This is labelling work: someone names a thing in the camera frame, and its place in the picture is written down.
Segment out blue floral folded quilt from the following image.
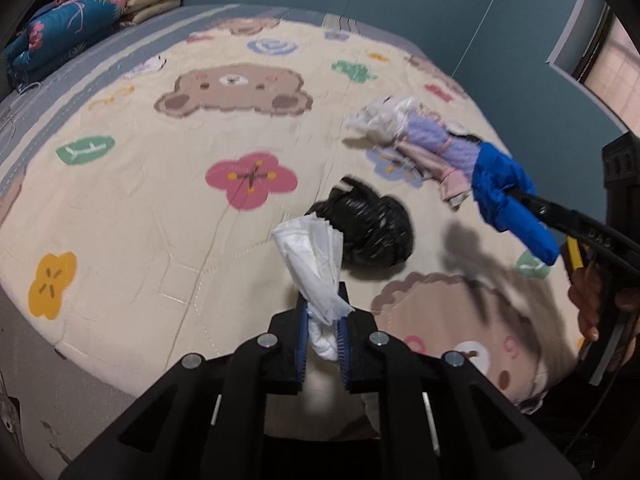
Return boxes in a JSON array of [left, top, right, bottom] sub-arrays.
[[4, 0, 126, 77]]

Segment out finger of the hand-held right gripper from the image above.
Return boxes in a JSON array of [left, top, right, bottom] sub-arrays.
[[565, 231, 640, 282], [509, 187, 622, 252]]

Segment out purple knitted cloth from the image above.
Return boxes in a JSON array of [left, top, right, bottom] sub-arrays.
[[406, 111, 484, 177]]

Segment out bear printed cream blanket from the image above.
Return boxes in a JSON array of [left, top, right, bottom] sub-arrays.
[[0, 14, 567, 411]]

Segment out person's right hand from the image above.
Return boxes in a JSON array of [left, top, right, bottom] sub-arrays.
[[569, 261, 640, 343]]

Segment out blue sock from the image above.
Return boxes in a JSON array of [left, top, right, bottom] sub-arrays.
[[471, 141, 560, 266]]

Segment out black plastic bag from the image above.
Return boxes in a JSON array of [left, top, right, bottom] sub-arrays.
[[305, 175, 416, 267]]

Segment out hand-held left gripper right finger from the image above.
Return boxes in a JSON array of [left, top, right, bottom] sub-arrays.
[[336, 282, 583, 480]]

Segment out white plastic bag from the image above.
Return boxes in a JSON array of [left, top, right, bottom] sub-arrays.
[[345, 96, 422, 147]]

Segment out dark framed window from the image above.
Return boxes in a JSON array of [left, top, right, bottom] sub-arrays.
[[550, 0, 640, 137]]

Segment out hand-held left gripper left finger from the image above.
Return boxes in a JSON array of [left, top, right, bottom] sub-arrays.
[[60, 292, 308, 480]]

